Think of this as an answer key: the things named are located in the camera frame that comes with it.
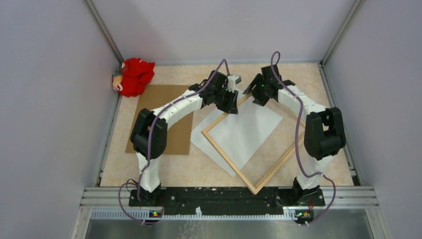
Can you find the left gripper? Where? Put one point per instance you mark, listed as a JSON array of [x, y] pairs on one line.
[[231, 106]]

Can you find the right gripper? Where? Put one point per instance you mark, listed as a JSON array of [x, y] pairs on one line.
[[259, 100]]

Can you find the printed photo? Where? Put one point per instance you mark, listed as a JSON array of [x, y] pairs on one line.
[[238, 135]]

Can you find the wooden picture frame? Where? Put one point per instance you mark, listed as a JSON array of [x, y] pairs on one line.
[[276, 150]]

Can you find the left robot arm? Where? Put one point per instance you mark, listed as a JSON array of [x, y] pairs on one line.
[[149, 134]]

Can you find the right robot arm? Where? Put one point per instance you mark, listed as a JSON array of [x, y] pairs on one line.
[[324, 134]]

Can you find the red cloth doll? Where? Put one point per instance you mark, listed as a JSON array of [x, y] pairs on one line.
[[132, 76]]

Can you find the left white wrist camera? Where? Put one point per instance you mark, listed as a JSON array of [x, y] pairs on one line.
[[232, 81]]

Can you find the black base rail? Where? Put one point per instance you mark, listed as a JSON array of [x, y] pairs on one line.
[[225, 201]]

